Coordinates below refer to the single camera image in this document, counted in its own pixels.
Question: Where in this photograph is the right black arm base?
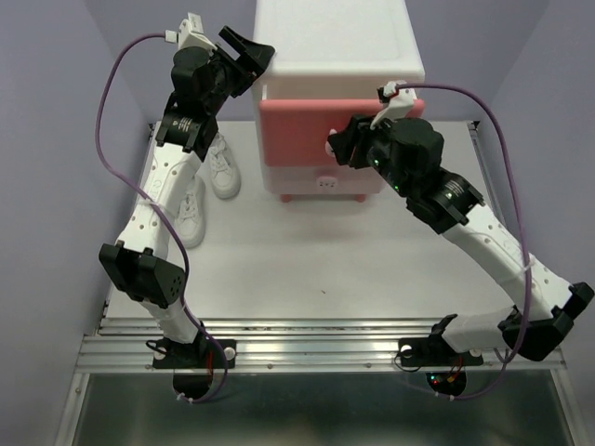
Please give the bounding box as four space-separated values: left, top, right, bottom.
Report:
398 337 483 368

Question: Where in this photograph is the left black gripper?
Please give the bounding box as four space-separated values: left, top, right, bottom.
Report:
209 33 275 114

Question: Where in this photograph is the white sneaker front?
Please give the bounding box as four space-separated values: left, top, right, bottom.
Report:
175 177 205 249

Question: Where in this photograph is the light pink drawer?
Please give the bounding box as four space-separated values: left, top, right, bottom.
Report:
262 166 384 195

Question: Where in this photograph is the white sneaker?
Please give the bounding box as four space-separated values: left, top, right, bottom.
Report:
175 177 205 249
207 134 241 200

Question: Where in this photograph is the white sneaker rear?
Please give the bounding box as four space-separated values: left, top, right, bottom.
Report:
207 134 241 200

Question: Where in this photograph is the pink bunny lower knob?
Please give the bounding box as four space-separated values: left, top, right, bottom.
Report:
316 176 338 194

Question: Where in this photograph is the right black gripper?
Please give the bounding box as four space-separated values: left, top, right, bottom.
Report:
330 110 414 198

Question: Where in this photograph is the dark pink drawer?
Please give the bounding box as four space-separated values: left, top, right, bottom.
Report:
258 96 427 169

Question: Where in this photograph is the pink bunny knob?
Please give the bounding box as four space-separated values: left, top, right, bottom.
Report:
316 176 338 194
324 142 334 156

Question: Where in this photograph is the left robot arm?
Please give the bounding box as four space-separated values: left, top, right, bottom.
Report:
99 26 275 366

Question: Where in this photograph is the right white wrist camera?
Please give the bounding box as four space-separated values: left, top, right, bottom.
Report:
370 81 417 129

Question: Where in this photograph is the aluminium mounting rail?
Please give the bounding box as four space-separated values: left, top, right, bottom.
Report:
73 317 569 373

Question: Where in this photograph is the pink bunny upper knob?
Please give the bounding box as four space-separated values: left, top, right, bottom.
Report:
324 142 334 156

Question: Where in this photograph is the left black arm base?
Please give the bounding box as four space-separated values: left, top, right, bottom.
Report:
145 337 225 370

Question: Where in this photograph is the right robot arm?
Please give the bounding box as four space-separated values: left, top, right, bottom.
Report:
326 115 594 367

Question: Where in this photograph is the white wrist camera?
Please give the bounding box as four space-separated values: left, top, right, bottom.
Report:
370 81 417 129
165 13 216 52

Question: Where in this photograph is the white shoe cabinet body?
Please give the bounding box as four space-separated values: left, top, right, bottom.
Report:
252 1 426 203

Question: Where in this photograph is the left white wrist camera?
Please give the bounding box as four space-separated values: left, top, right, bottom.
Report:
165 13 216 52

